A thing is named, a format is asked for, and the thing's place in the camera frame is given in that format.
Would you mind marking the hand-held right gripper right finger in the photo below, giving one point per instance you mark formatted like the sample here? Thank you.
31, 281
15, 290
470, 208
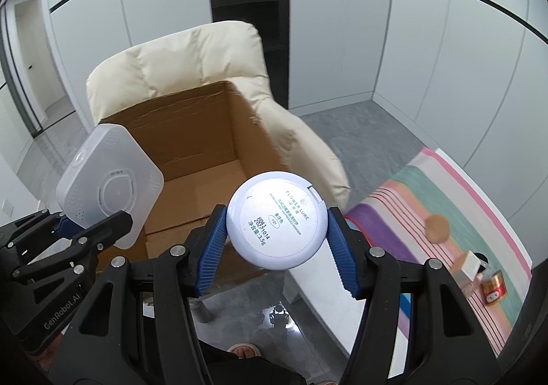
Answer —
342, 259

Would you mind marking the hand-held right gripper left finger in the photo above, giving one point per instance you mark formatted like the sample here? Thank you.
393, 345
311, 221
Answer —
210, 254

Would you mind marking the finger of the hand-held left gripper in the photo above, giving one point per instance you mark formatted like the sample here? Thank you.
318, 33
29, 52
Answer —
107, 229
65, 226

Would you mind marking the white square plastic box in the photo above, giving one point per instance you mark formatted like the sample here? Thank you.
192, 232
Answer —
107, 179

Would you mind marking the white round compact case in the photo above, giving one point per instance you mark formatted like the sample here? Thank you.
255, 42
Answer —
277, 220

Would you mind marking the brown makeup sponge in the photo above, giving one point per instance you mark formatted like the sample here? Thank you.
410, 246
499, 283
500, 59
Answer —
436, 227

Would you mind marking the brown cardboard box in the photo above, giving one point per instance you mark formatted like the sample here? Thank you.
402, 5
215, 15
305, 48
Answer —
192, 132

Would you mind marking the clear bottle with pink cap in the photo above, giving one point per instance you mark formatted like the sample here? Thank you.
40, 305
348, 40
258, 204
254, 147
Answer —
467, 278

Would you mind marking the person's left forearm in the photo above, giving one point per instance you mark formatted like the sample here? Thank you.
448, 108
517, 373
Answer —
48, 357

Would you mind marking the white low table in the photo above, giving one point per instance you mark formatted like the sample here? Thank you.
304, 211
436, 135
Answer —
317, 303

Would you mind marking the person's foot in pink slipper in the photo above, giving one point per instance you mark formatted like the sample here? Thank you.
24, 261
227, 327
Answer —
244, 350

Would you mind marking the striped pastel cloth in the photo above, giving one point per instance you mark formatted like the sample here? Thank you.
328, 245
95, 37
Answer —
428, 188

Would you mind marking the person's dark trousers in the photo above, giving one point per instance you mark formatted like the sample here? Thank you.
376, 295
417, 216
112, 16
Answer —
248, 370

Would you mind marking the small black round object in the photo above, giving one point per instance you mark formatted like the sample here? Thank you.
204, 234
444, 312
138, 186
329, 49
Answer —
483, 261

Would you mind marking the small red gold packet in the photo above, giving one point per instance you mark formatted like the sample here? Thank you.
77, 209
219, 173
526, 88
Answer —
494, 286

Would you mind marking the white door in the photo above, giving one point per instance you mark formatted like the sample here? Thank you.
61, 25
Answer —
30, 68

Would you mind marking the cream padded armchair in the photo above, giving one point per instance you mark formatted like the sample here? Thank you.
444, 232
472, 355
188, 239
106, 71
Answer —
171, 60

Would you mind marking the dark glass cabinet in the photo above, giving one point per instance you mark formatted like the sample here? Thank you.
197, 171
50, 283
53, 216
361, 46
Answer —
248, 4

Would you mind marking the white wall switch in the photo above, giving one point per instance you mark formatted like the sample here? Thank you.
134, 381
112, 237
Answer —
5, 205

